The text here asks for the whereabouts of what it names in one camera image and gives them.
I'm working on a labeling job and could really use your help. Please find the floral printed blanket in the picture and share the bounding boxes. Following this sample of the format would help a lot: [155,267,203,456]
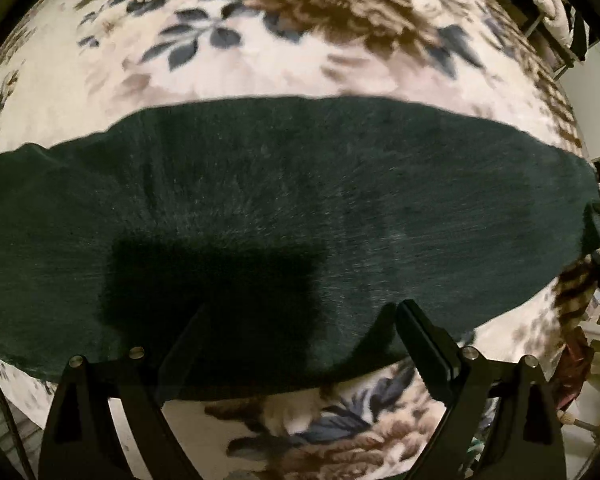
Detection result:
[0,0,600,480]

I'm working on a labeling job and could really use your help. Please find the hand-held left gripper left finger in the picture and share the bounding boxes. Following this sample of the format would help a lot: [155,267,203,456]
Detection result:
[38,304,212,480]

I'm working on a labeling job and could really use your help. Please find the dark green pants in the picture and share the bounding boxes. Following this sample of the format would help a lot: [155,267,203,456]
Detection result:
[0,95,600,403]

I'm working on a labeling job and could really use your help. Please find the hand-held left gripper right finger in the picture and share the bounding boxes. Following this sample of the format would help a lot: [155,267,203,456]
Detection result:
[396,299,567,480]

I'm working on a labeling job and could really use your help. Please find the white quilted bedding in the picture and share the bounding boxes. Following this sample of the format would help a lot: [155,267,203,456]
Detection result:
[505,0,588,61]

